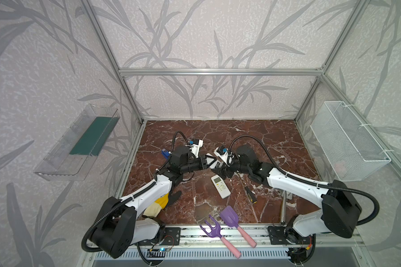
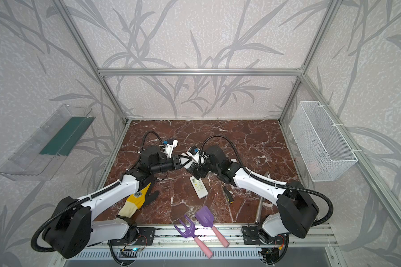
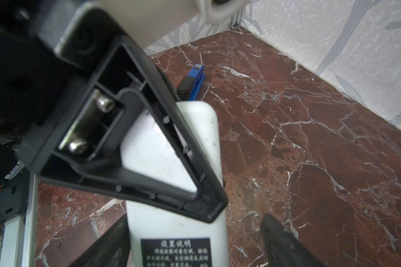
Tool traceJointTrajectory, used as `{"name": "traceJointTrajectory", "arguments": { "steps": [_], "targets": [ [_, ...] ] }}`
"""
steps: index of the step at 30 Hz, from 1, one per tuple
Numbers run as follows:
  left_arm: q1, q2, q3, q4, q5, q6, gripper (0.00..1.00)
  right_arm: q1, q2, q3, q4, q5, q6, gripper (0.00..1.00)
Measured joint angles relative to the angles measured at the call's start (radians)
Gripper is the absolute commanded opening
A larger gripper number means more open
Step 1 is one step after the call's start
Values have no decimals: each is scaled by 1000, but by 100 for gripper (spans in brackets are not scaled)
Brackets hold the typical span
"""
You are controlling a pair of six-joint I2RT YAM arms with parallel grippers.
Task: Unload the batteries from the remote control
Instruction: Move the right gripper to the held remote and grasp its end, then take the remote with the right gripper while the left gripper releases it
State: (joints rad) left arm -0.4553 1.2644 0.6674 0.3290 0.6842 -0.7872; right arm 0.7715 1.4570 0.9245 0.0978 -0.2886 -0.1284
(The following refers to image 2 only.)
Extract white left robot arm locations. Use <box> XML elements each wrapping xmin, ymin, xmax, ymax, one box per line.
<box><xmin>31</xmin><ymin>145</ymin><xmax>191</xmax><ymax>259</ymax></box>

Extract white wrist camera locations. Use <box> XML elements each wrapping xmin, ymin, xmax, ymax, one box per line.
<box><xmin>160</xmin><ymin>139</ymin><xmax>178</xmax><ymax>158</ymax></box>
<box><xmin>187</xmin><ymin>146</ymin><xmax>207</xmax><ymax>166</ymax></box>

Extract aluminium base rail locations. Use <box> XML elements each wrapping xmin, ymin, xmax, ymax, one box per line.
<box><xmin>48</xmin><ymin>224</ymin><xmax>348</xmax><ymax>267</ymax></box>

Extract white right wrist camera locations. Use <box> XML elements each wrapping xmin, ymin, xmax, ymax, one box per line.
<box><xmin>187</xmin><ymin>146</ymin><xmax>207</xmax><ymax>166</ymax></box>

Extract clear acrylic wall shelf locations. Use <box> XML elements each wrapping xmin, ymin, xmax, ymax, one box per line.
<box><xmin>0</xmin><ymin>104</ymin><xmax>95</xmax><ymax>181</ymax></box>

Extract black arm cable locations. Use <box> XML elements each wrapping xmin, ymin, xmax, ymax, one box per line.
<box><xmin>31</xmin><ymin>131</ymin><xmax>164</xmax><ymax>253</ymax></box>
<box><xmin>200</xmin><ymin>135</ymin><xmax>334</xmax><ymax>227</ymax></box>

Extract yellow black work glove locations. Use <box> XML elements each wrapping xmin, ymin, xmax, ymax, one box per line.
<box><xmin>117</xmin><ymin>181</ymin><xmax>159</xmax><ymax>218</ymax></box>

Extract white remote with red buttons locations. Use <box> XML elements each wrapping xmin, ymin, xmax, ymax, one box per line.
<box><xmin>180</xmin><ymin>153</ymin><xmax>200</xmax><ymax>171</ymax></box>

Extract metal garden trowel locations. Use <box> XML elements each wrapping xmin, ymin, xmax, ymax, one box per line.
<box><xmin>254</xmin><ymin>171</ymin><xmax>272</xmax><ymax>225</ymax></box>

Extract purple garden shovel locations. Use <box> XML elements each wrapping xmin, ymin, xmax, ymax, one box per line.
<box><xmin>195</xmin><ymin>206</ymin><xmax>229</xmax><ymax>248</ymax></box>

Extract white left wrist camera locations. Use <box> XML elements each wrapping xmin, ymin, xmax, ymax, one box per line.
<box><xmin>160</xmin><ymin>139</ymin><xmax>178</xmax><ymax>158</ymax></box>

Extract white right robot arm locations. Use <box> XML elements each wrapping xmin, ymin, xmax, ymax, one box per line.
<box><xmin>183</xmin><ymin>145</ymin><xmax>319</xmax><ymax>238</ymax></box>

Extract black yellow screwdriver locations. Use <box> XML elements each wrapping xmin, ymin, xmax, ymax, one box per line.
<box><xmin>222</xmin><ymin>186</ymin><xmax>234</xmax><ymax>204</ymax></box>

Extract white wire mesh basket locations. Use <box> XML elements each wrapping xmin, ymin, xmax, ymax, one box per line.
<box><xmin>289</xmin><ymin>101</ymin><xmax>358</xmax><ymax>182</ymax></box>

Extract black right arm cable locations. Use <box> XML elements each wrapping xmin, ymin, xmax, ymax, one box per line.
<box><xmin>200</xmin><ymin>135</ymin><xmax>334</xmax><ymax>227</ymax></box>

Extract aluminium frame profiles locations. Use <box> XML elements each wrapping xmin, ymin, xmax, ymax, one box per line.
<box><xmin>51</xmin><ymin>0</ymin><xmax>401</xmax><ymax>251</ymax></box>

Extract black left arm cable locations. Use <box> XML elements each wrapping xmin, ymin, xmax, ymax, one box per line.
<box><xmin>31</xmin><ymin>131</ymin><xmax>164</xmax><ymax>253</ymax></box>

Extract white air conditioner remote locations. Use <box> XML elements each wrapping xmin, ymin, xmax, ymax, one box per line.
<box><xmin>190</xmin><ymin>176</ymin><xmax>208</xmax><ymax>199</ymax></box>

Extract purple garden fork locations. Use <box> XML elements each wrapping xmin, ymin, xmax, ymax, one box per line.
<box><xmin>174</xmin><ymin>215</ymin><xmax>213</xmax><ymax>259</ymax></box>

